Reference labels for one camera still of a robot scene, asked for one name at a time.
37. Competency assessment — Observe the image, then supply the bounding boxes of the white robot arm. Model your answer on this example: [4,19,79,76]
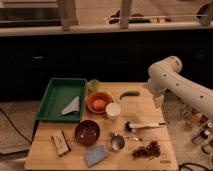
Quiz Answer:
[148,56,213,121]

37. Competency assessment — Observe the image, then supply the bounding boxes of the white paper cup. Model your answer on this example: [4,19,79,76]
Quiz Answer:
[106,103,121,120]

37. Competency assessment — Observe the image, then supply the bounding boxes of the brown dried food pile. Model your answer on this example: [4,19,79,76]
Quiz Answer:
[132,141,161,158]

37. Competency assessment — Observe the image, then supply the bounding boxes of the spice bottles on floor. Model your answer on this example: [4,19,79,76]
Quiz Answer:
[181,107,210,146]

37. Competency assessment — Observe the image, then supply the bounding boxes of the metal measuring cup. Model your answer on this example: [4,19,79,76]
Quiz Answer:
[109,132,142,152]

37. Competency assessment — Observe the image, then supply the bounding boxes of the orange fruit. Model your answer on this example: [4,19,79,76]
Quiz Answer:
[93,100,104,111]

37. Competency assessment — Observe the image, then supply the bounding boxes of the orange bowl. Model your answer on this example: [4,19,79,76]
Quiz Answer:
[86,92,113,114]

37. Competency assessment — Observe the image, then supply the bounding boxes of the green plastic cup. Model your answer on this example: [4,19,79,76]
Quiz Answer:
[87,79,100,93]

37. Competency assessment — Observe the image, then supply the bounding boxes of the dark purple bowl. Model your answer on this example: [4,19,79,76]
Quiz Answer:
[75,120,100,146]

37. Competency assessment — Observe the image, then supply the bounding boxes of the blue sponge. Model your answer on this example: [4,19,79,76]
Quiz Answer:
[84,145,107,167]

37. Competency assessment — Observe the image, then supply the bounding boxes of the grey folded cloth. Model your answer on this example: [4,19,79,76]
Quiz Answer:
[61,96,80,115]

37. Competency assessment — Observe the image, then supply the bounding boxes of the green plastic tray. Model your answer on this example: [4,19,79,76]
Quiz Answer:
[36,78,87,123]

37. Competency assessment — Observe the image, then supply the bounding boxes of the wooden block with black edge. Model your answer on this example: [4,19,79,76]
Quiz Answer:
[52,130,71,156]

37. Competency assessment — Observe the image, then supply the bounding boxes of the grey floor mat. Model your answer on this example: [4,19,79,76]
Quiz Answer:
[0,108,32,155]

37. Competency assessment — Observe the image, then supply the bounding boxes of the black cable on floor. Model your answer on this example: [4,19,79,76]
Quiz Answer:
[0,108,33,145]

